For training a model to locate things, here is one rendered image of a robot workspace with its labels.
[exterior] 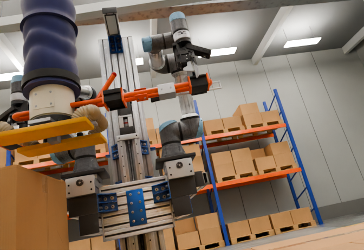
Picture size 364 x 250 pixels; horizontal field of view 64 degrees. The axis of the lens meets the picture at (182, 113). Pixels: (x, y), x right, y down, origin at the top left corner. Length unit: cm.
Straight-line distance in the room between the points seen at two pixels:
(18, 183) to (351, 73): 1319
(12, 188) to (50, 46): 58
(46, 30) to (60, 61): 15
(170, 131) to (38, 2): 92
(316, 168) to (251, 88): 361
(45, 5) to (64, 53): 23
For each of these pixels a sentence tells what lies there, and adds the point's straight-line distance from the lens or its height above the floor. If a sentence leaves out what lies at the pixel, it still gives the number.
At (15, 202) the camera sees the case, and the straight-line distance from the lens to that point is 103.
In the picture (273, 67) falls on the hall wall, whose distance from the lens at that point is 1216.
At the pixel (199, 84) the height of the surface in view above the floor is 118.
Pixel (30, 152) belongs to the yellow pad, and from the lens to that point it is 135.
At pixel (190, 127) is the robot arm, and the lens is 171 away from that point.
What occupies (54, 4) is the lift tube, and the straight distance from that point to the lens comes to 145.
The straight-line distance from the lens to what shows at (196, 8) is 615.
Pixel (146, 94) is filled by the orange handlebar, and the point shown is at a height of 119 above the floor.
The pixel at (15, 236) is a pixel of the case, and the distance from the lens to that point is 102.
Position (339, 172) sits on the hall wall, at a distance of 1165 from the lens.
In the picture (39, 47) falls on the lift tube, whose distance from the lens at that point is 133.
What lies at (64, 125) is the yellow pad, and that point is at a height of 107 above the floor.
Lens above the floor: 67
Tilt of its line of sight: 21 degrees up
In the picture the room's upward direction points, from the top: 12 degrees counter-clockwise
